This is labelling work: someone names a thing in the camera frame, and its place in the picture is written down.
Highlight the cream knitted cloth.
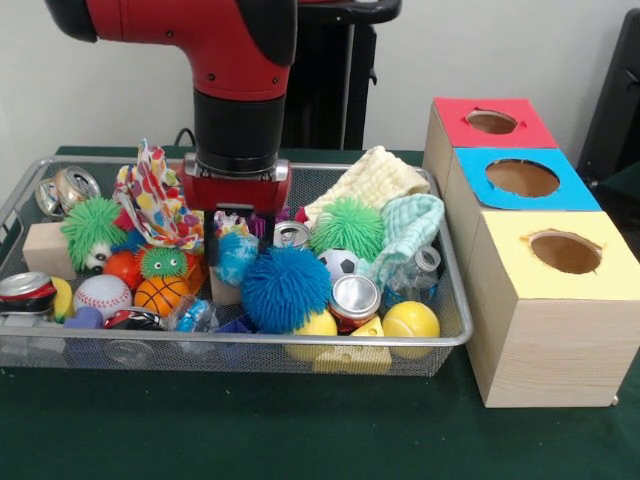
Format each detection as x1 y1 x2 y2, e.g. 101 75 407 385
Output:
304 145 431 221

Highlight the small orange basketball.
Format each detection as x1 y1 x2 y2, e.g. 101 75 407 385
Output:
133 276 191 317

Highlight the silver mesh bin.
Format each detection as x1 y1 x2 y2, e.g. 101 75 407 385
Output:
0 155 475 379

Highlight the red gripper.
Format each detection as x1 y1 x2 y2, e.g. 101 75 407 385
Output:
180 172 293 266

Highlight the black upright panel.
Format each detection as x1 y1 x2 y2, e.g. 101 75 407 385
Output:
574 7 640 176

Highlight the globe print ball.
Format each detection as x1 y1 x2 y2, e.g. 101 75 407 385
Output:
213 232 260 287

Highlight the polka dot cloth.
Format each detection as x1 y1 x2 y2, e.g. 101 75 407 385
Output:
112 138 206 251

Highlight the wooden box with three holes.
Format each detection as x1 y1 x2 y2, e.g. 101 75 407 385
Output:
422 96 640 409

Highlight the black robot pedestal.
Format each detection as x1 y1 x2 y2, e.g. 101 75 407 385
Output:
279 0 404 150

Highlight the dark green table cloth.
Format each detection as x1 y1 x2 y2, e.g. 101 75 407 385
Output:
0 144 640 480
597 162 640 239

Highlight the green spiky ball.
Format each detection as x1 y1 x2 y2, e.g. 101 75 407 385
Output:
309 197 385 261
60 197 126 274

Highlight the blue spiky ball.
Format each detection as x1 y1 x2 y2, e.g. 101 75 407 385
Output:
240 246 334 335

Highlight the mint knitted cloth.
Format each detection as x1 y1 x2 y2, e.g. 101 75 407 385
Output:
357 193 445 291

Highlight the small white baseball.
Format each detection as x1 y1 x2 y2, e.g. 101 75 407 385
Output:
73 273 133 321

